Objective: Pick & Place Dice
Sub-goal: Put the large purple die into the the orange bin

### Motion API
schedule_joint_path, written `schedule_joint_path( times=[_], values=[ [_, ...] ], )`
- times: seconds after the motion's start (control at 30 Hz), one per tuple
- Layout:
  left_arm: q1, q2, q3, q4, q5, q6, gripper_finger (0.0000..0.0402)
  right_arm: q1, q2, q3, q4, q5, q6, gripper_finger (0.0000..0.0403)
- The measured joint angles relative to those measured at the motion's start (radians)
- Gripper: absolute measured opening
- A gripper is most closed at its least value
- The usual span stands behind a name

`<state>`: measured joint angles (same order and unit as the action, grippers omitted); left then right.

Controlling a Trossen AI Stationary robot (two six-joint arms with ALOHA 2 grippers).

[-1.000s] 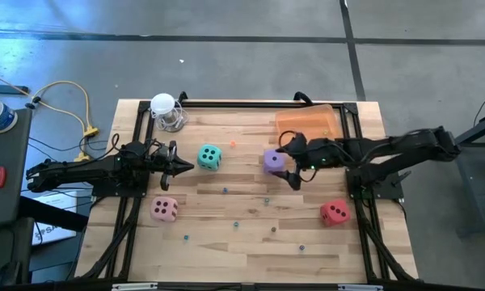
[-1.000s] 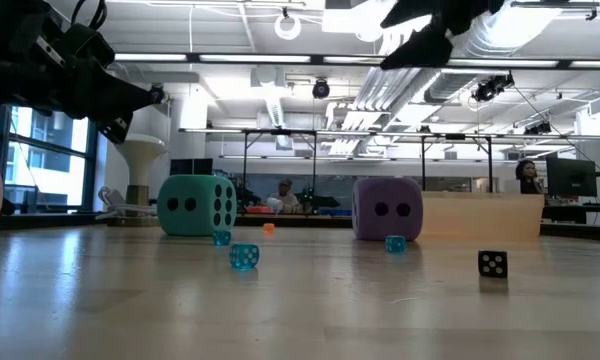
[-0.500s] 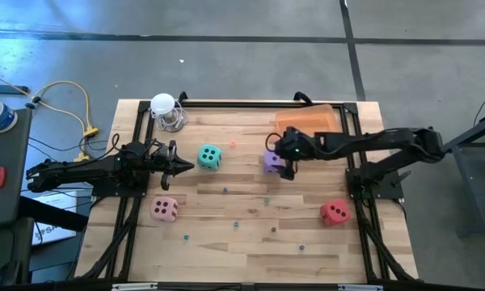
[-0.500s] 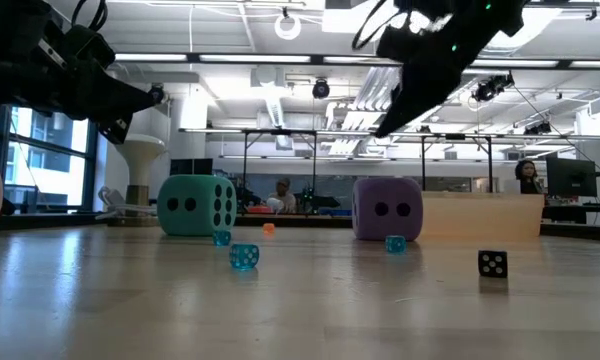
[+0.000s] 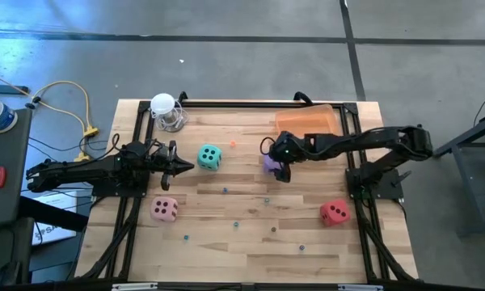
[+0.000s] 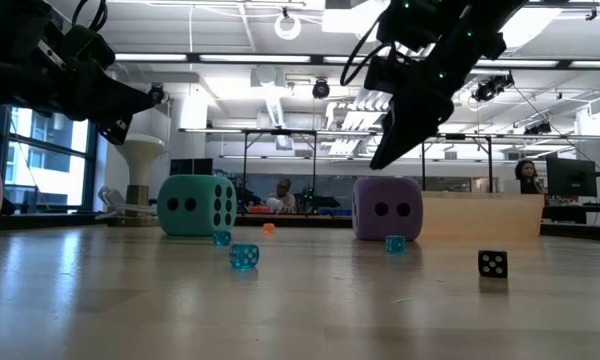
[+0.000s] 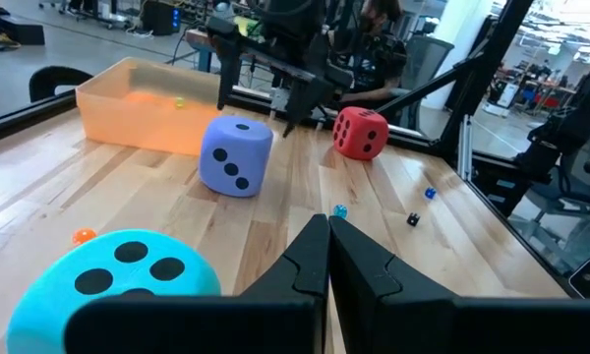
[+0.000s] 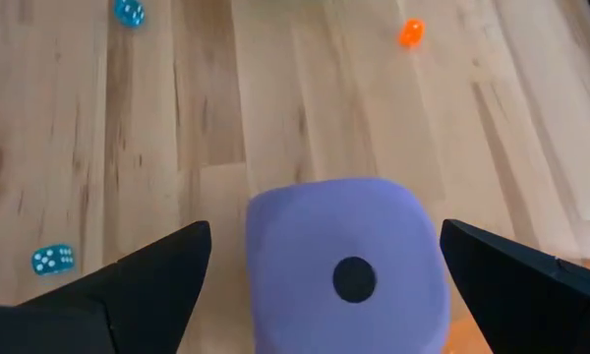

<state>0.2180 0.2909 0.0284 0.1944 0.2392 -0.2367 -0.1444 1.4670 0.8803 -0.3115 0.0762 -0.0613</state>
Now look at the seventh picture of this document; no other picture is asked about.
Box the black aluminium table frame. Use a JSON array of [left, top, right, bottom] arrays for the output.
[[0, 0, 579, 299]]

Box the person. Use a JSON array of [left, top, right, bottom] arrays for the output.
[[324, 0, 409, 107]]

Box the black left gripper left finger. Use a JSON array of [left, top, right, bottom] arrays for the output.
[[63, 213, 331, 354]]

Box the small orange translucent die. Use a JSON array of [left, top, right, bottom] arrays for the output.
[[72, 227, 98, 247]]

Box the large teal foam die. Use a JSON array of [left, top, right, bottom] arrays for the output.
[[6, 228, 222, 354]]

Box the black chair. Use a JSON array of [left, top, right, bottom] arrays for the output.
[[28, 65, 94, 104]]

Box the grey office chair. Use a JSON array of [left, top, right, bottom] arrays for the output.
[[397, 33, 456, 132]]

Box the black square with white dots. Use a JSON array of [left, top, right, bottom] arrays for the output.
[[567, 258, 590, 300]]

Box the large red foam die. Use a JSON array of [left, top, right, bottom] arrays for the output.
[[331, 105, 390, 162]]

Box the orange translucent plastic bin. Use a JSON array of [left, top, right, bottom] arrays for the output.
[[75, 56, 223, 157]]

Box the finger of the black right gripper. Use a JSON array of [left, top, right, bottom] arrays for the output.
[[214, 34, 243, 112], [280, 76, 336, 140]]

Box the black computer tower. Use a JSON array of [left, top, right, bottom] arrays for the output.
[[141, 0, 182, 36]]

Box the black floor case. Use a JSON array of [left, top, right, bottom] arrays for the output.
[[0, 3, 46, 47]]

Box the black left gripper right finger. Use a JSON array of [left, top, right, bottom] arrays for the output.
[[327, 215, 590, 354]]

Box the large purple foam die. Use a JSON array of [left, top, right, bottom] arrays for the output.
[[198, 115, 275, 199]]

